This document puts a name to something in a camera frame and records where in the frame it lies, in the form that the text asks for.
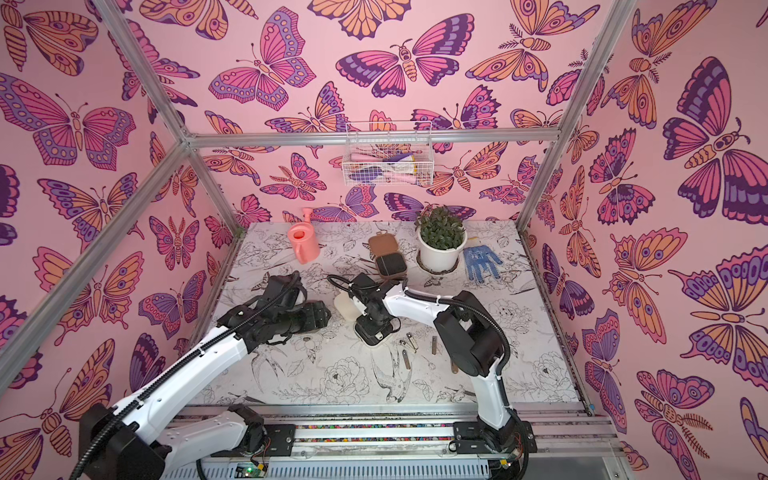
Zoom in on gold nail clipper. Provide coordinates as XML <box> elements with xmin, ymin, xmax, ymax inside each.
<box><xmin>406</xmin><ymin>332</ymin><xmax>418</xmax><ymax>352</ymax></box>

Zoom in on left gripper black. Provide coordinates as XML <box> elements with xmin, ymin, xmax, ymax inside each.
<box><xmin>276</xmin><ymin>300</ymin><xmax>333</xmax><ymax>337</ymax></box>

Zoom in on white potted green plant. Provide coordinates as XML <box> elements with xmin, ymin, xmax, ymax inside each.
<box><xmin>415</xmin><ymin>206</ymin><xmax>467</xmax><ymax>274</ymax></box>

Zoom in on white wire wall basket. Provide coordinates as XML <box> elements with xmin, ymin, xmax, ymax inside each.
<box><xmin>339</xmin><ymin>120</ymin><xmax>435</xmax><ymax>187</ymax></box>

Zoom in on cream clipper case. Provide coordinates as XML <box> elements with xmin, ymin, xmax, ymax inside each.
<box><xmin>334</xmin><ymin>293</ymin><xmax>395</xmax><ymax>347</ymax></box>

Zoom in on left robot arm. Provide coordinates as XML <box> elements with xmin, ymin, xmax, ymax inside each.
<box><xmin>70</xmin><ymin>272</ymin><xmax>331</xmax><ymax>479</ymax></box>

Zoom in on dark brown clipper case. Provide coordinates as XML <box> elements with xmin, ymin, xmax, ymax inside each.
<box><xmin>368</xmin><ymin>232</ymin><xmax>407</xmax><ymax>280</ymax></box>

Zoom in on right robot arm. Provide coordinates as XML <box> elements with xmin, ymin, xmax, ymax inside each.
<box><xmin>334</xmin><ymin>274</ymin><xmax>537</xmax><ymax>458</ymax></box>

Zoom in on grey nail clipper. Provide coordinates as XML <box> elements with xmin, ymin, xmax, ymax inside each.
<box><xmin>401</xmin><ymin>349</ymin><xmax>412</xmax><ymax>370</ymax></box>

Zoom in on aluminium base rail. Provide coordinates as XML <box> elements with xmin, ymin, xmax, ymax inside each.
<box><xmin>122</xmin><ymin>403</ymin><xmax>625</xmax><ymax>480</ymax></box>

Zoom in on plant saucer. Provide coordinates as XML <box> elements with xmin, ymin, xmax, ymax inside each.
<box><xmin>415</xmin><ymin>254</ymin><xmax>460</xmax><ymax>276</ymax></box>

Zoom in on blue gardening glove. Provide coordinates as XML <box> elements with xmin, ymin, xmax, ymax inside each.
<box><xmin>463</xmin><ymin>245</ymin><xmax>503</xmax><ymax>284</ymax></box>

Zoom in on pink watering can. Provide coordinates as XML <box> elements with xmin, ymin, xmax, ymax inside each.
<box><xmin>287</xmin><ymin>207</ymin><xmax>320</xmax><ymax>265</ymax></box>

